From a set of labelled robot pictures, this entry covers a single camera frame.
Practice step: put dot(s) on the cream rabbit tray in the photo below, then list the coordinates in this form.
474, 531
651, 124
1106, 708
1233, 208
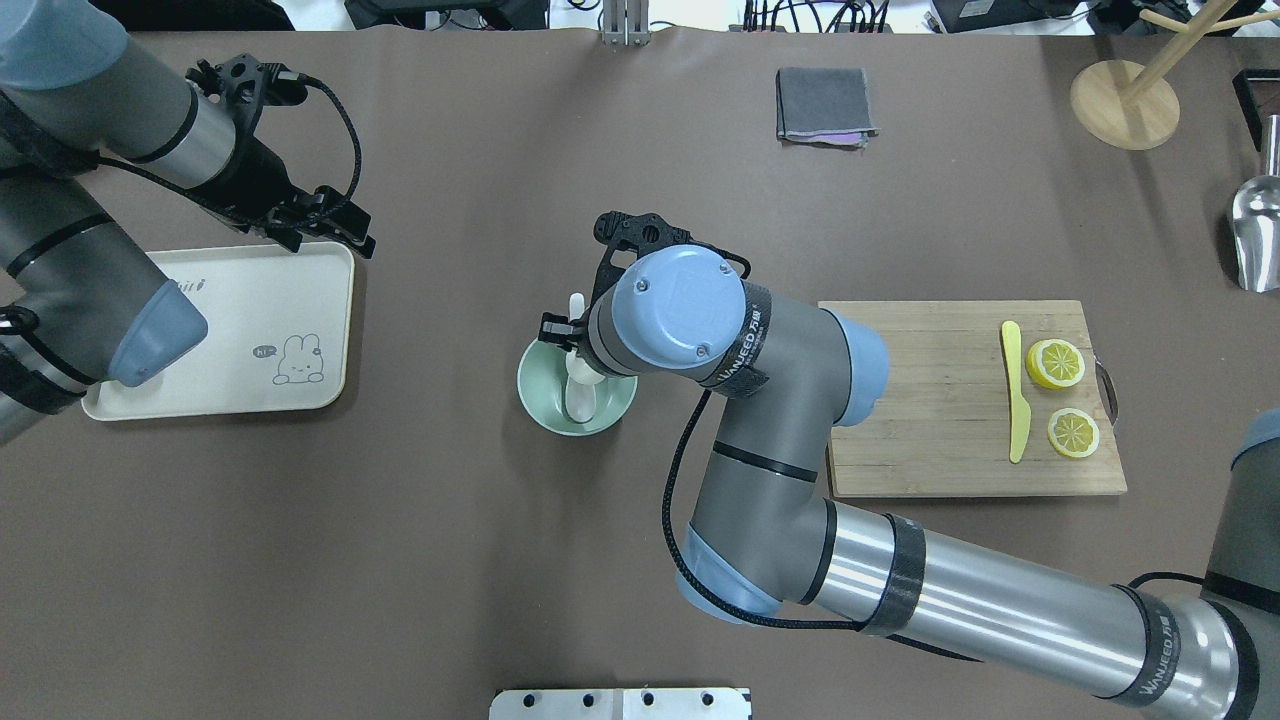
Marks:
278, 335

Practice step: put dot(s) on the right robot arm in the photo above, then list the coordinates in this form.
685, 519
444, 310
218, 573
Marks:
761, 536

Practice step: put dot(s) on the aluminium frame post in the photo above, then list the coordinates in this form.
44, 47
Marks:
625, 23

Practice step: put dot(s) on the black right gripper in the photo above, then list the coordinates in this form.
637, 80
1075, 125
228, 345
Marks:
556, 327

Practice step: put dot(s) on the wooden mug tree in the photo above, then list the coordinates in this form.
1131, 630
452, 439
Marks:
1131, 106

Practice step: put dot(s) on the bamboo cutting board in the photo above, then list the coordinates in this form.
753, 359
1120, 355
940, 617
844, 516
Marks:
942, 427

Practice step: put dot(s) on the white steamed bun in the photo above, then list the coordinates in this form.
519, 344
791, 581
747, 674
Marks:
580, 372

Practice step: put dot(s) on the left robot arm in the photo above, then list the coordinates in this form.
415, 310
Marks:
80, 94

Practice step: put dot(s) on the lemon half near handle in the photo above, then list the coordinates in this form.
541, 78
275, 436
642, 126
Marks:
1055, 364

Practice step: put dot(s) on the grey folded cloth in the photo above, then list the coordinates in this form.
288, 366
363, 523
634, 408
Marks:
824, 106

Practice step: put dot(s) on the lemon slice near knife tip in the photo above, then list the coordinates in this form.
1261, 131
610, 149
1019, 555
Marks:
1073, 433

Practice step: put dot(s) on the yellow plastic knife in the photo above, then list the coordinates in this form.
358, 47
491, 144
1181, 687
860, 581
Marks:
1019, 408

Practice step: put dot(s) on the metal scoop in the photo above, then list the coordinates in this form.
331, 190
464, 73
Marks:
1255, 219

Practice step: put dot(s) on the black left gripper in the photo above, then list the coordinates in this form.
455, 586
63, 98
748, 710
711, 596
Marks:
262, 168

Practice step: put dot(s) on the white ceramic spoon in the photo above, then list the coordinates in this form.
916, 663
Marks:
580, 402

